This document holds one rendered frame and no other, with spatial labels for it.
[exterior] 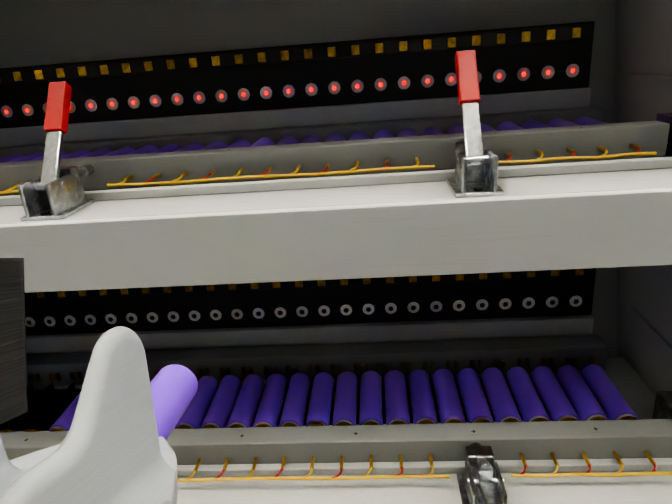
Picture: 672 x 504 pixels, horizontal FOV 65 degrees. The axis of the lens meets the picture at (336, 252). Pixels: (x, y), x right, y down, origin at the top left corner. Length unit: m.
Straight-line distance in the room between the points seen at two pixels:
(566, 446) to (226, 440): 0.24
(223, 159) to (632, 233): 0.27
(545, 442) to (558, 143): 0.20
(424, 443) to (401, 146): 0.21
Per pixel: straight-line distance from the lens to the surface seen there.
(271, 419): 0.43
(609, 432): 0.42
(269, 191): 0.36
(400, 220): 0.31
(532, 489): 0.40
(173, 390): 0.22
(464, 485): 0.39
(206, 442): 0.41
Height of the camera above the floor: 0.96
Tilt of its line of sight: 5 degrees down
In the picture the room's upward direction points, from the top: 3 degrees counter-clockwise
